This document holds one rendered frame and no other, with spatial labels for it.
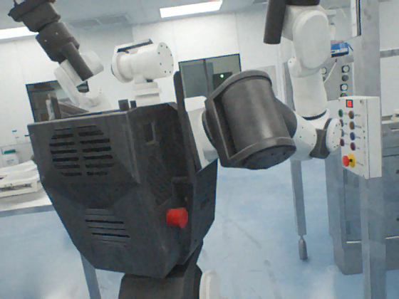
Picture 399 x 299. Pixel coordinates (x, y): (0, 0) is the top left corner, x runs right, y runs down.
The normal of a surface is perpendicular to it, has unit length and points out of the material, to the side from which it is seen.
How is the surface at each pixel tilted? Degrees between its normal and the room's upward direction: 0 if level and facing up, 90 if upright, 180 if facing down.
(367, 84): 90
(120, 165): 90
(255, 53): 90
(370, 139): 90
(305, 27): 114
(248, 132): 65
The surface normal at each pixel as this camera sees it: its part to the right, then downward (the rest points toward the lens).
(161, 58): 0.91, -0.05
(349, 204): -0.03, 0.18
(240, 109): -0.66, -0.16
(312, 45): 0.25, 0.53
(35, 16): 0.15, 0.29
